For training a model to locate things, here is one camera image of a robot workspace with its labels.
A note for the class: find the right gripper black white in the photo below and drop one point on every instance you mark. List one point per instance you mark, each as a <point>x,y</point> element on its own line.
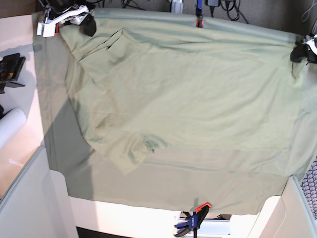
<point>73,13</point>

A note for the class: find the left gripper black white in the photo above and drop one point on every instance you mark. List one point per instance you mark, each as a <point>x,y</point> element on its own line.
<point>305,51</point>

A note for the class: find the light green T-shirt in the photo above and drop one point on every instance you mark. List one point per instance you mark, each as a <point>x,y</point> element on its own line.
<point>222,101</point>

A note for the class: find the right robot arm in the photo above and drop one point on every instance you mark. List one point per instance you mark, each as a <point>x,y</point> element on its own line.
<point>45,2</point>

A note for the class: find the orange black clamp top left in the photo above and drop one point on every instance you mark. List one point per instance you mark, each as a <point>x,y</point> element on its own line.
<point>56,29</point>

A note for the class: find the black tablet on stand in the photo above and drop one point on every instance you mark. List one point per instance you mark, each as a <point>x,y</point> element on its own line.
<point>10,69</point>

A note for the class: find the orange blue clamp top centre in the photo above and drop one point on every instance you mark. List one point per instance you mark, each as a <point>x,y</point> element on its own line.
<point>199,14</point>

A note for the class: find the white paper roll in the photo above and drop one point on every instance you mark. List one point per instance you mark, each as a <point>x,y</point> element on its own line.
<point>10,124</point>

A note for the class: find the green table cover cloth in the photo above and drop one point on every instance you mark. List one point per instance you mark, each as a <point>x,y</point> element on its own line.
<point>89,175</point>

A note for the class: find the blue orange bar clamp bottom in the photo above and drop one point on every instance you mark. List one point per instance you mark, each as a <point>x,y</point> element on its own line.
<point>192,221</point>

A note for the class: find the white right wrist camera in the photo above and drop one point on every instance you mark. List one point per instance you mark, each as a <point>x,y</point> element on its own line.
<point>45,29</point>

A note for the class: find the silver aluminium post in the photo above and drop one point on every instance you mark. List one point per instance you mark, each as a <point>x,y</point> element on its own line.
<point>176,6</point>

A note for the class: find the black power adapter with cables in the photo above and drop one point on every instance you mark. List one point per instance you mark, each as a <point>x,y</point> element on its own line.
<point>230,7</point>

